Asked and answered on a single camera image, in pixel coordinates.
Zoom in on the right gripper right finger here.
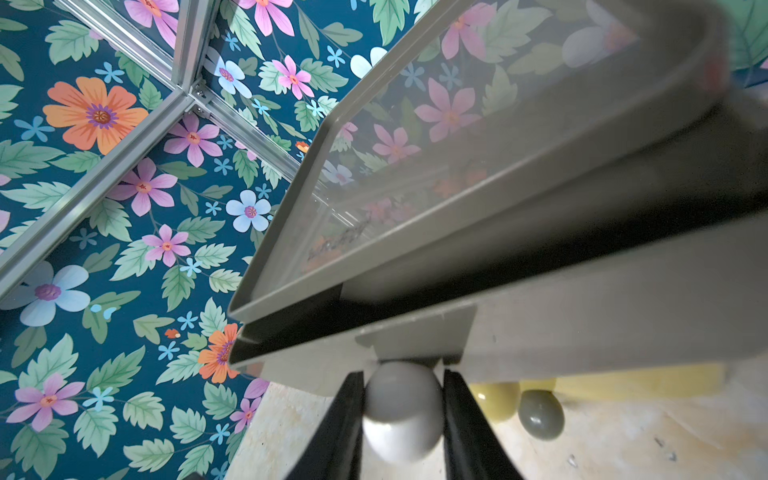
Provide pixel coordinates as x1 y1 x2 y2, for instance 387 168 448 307
443 370 523 479

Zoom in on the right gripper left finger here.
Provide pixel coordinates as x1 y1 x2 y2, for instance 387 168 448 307
286 371 365 480

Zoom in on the grey top drawer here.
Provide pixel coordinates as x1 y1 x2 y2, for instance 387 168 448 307
227 0 768 466

